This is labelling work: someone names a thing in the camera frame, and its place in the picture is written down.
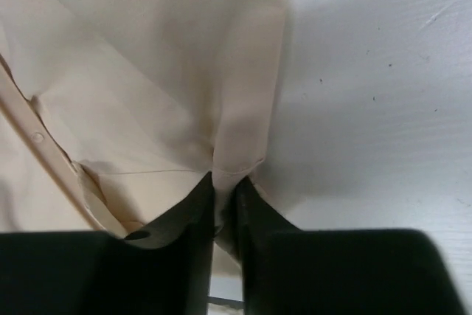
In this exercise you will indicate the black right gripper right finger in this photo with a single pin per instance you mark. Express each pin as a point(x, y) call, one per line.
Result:
point(288, 270)

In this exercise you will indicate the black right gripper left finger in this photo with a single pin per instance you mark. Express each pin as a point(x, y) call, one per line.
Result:
point(162, 268)

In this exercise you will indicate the beige trousers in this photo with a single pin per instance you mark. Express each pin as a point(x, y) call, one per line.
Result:
point(144, 97)

